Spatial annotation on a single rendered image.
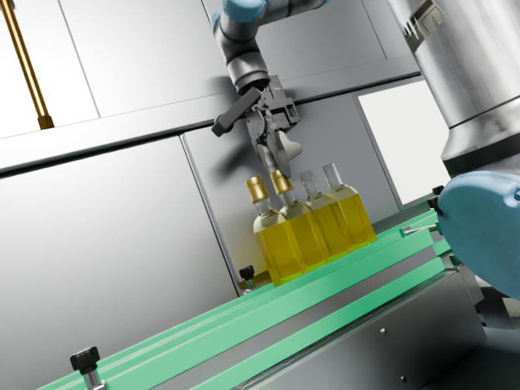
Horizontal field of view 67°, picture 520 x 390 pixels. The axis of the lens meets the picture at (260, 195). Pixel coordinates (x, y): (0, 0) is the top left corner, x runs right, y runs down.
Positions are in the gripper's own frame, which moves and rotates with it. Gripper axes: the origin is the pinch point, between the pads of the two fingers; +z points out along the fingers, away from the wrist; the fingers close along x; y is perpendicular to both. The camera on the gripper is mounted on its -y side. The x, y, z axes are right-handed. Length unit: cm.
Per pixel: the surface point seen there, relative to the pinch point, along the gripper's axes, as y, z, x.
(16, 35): -36, -44, 13
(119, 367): -37.5, 19.4, -6.3
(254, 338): -20.3, 22.3, -13.5
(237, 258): -9.9, 12.6, 11.8
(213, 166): -7.7, -7.7, 11.8
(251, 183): -6.8, 0.0, -1.7
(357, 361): -7.7, 31.4, -15.8
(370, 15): 56, -39, 14
